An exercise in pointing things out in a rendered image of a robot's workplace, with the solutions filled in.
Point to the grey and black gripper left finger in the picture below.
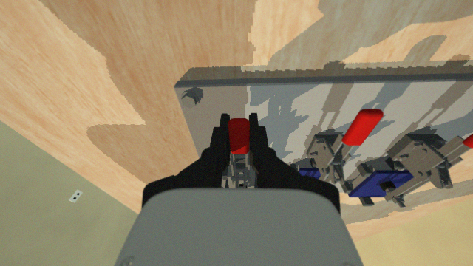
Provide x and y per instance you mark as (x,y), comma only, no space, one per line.
(205,172)

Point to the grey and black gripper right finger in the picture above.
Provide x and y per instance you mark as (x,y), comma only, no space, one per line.
(271,172)

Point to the grey fixture plate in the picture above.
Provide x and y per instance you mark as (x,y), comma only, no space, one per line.
(295,109)

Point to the grey toggle clamp with red handle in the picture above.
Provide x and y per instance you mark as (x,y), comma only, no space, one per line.
(428,157)

